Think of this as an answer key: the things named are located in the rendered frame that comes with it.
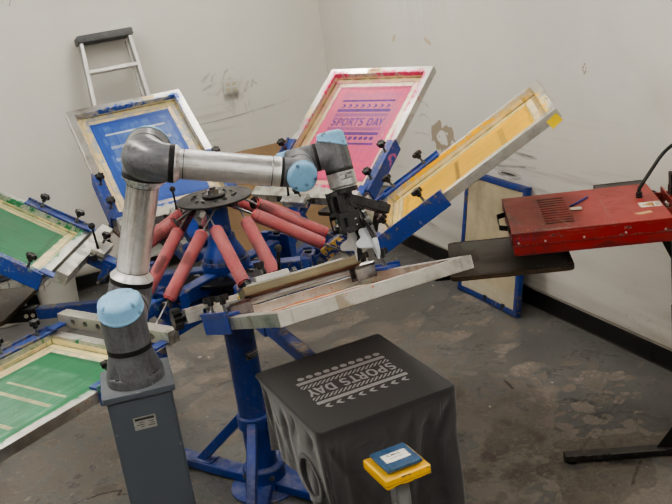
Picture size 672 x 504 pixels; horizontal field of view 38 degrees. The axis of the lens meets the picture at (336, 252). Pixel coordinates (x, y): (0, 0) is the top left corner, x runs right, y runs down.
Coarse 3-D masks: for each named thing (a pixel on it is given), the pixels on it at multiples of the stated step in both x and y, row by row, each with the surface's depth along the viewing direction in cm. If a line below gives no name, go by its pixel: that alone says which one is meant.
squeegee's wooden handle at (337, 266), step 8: (352, 256) 317; (328, 264) 313; (336, 264) 314; (344, 264) 315; (352, 264) 316; (296, 272) 309; (304, 272) 310; (312, 272) 311; (320, 272) 311; (328, 272) 313; (336, 272) 319; (272, 280) 306; (280, 280) 307; (288, 280) 307; (296, 280) 308; (304, 280) 312; (248, 288) 303; (256, 288) 304; (264, 288) 304; (272, 288) 306; (280, 288) 311; (240, 296) 307; (248, 296) 304
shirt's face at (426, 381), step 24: (312, 360) 311; (336, 360) 309; (408, 360) 302; (288, 384) 297; (408, 384) 286; (432, 384) 284; (312, 408) 280; (336, 408) 278; (360, 408) 276; (384, 408) 275
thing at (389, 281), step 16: (464, 256) 268; (384, 272) 315; (400, 272) 304; (416, 272) 262; (432, 272) 264; (448, 272) 266; (320, 288) 332; (336, 288) 334; (368, 288) 257; (384, 288) 259; (400, 288) 260; (256, 304) 327; (272, 304) 325; (288, 304) 327; (304, 304) 252; (320, 304) 252; (336, 304) 253; (352, 304) 255; (240, 320) 281; (256, 320) 266; (272, 320) 252; (288, 320) 248
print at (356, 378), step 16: (336, 368) 303; (352, 368) 302; (368, 368) 300; (384, 368) 299; (400, 368) 297; (304, 384) 296; (320, 384) 294; (336, 384) 293; (352, 384) 291; (368, 384) 290; (384, 384) 288; (320, 400) 284; (336, 400) 283
